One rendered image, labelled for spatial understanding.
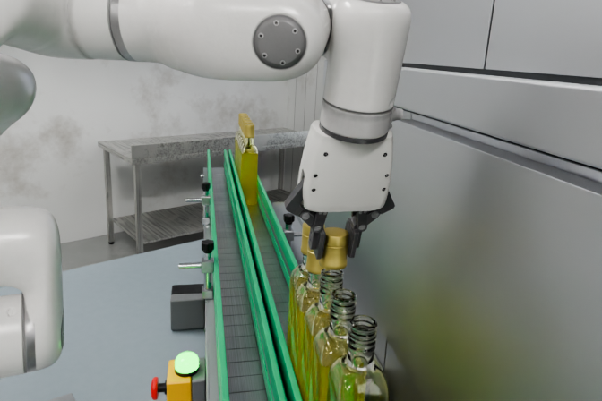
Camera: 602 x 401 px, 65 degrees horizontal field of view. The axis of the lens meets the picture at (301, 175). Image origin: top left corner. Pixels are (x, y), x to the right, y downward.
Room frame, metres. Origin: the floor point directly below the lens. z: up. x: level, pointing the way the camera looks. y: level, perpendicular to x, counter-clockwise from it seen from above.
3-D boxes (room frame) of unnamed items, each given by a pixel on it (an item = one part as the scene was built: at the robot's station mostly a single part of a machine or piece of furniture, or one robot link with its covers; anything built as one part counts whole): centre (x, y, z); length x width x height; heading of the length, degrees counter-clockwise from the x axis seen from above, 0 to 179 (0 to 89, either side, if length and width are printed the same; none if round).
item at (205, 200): (1.38, 0.31, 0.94); 0.07 x 0.04 x 0.13; 102
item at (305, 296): (0.61, -0.03, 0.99); 0.06 x 0.06 x 0.21; 13
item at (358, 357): (0.44, -0.07, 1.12); 0.03 x 0.03 x 0.05
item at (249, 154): (1.61, 0.18, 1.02); 0.06 x 0.06 x 0.28; 12
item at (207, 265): (0.93, 0.21, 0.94); 0.07 x 0.04 x 0.13; 102
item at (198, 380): (0.76, 0.20, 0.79); 0.07 x 0.07 x 0.07; 12
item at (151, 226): (3.46, 0.59, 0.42); 1.62 x 0.64 x 0.83; 130
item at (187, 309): (1.03, 0.26, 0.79); 0.08 x 0.08 x 0.08; 12
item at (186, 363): (0.76, 0.19, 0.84); 0.05 x 0.05 x 0.03
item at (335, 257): (0.55, -0.05, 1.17); 0.04 x 0.04 x 0.04
